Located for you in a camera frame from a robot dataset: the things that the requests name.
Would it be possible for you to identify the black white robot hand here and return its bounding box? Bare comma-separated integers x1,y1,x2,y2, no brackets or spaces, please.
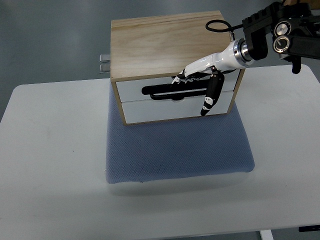
172,38,253,116

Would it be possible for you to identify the black drawer handle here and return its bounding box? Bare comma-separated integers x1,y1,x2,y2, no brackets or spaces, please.
141,78,223,101

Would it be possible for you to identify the white drawer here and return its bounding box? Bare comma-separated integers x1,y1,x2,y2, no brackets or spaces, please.
121,90,235,125
116,69,240,102

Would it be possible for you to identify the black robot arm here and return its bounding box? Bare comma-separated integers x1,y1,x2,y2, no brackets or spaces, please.
205,1,320,74

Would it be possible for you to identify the wooden drawer cabinet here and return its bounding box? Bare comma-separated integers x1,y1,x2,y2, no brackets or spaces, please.
110,11,245,125

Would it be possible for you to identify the blue grey cushion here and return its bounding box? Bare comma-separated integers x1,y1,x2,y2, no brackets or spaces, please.
105,92,255,184

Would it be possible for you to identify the white table leg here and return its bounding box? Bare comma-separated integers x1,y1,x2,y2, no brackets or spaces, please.
259,229,274,240

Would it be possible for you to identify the metal clamp bracket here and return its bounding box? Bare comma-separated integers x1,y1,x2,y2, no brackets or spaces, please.
99,53,111,74

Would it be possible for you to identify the black table edge bracket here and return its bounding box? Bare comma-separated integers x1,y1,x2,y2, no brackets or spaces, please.
298,225,320,233

